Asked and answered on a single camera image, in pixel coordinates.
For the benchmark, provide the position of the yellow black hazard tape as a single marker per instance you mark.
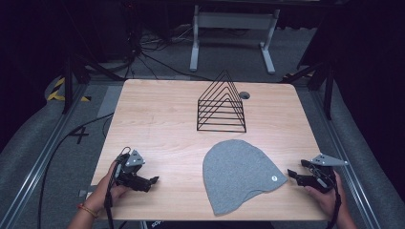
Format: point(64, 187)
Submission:
point(55, 92)

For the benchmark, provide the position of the person's left hand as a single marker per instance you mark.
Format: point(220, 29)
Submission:
point(103, 192)

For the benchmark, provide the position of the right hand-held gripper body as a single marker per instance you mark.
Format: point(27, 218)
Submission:
point(321, 179)

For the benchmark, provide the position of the white metal table frame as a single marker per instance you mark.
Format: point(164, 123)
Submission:
point(234, 20)

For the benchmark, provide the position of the person's right hand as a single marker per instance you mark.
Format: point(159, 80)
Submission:
point(332, 200)

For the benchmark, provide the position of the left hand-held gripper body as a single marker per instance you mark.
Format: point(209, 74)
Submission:
point(129, 178)

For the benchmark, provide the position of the black metal stand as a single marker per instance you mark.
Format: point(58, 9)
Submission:
point(328, 89)
point(68, 86)

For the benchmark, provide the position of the aluminium floor rail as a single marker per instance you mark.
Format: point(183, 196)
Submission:
point(38, 165)
point(347, 152)

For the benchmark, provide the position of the grey knit beanie hat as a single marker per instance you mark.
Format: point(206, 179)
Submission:
point(235, 176)

